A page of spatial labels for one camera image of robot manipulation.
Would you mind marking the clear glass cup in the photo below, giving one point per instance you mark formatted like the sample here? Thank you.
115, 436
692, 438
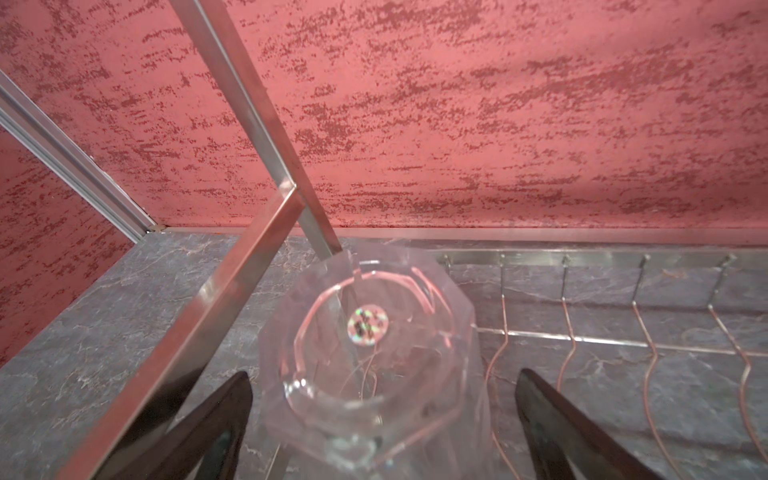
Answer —
370, 368

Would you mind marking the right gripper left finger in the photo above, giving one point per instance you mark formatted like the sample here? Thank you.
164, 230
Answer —
207, 442

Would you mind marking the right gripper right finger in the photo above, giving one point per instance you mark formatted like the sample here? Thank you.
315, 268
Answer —
560, 436

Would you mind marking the steel two-tier dish rack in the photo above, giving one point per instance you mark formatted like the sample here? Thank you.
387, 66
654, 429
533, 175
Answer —
659, 338

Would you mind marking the aluminium corner post left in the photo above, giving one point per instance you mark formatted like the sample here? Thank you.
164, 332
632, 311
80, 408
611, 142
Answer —
39, 134

